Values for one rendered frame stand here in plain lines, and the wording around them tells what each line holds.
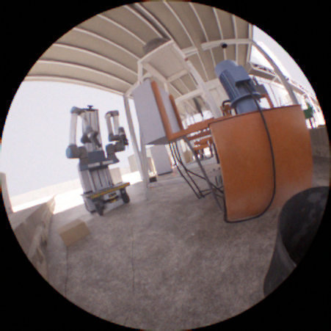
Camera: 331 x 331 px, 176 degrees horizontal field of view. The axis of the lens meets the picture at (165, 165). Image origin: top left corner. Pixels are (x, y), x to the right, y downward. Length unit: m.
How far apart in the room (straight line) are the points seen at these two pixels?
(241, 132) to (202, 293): 0.74
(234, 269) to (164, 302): 0.28
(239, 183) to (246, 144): 0.22
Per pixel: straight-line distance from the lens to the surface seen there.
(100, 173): 1.85
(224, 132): 0.61
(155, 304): 0.51
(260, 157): 0.67
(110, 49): 5.09
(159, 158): 4.17
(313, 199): 0.50
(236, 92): 0.76
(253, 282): 0.50
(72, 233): 1.14
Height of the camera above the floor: 0.46
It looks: 2 degrees down
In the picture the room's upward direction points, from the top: 15 degrees counter-clockwise
